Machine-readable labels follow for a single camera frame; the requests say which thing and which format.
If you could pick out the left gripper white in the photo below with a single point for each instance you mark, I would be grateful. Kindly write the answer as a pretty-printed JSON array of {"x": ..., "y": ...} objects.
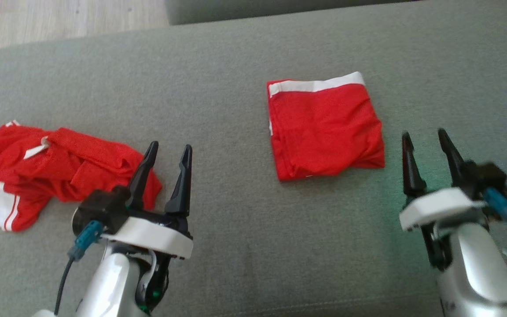
[{"x": 156, "y": 235}]

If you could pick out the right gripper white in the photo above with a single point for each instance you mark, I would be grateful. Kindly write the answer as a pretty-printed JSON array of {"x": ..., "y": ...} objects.
[{"x": 438, "y": 204}]

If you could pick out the red Bulls basketball jersey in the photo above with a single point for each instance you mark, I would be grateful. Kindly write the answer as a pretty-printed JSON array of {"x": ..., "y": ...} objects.
[{"x": 82, "y": 163}]

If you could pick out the red shorts with white stripe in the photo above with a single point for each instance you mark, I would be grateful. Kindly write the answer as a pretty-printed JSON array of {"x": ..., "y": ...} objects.
[{"x": 324, "y": 132}]

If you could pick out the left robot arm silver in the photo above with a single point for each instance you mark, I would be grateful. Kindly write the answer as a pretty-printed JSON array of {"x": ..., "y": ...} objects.
[{"x": 108, "y": 281}]

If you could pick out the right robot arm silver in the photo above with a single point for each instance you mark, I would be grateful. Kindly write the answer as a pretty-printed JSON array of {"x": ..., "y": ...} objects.
[{"x": 478, "y": 268}]

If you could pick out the grey sofa seat cushion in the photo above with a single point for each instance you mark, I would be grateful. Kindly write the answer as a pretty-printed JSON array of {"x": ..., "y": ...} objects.
[{"x": 236, "y": 9}]

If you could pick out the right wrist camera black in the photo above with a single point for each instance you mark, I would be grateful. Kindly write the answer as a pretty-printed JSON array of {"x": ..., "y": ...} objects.
[{"x": 491, "y": 178}]

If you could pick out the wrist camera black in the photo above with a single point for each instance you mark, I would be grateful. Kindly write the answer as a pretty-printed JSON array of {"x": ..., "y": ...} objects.
[
  {"x": 491, "y": 178},
  {"x": 101, "y": 207}
]

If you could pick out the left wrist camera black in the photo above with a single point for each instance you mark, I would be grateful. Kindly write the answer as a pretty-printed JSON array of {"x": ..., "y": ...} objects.
[{"x": 101, "y": 207}]

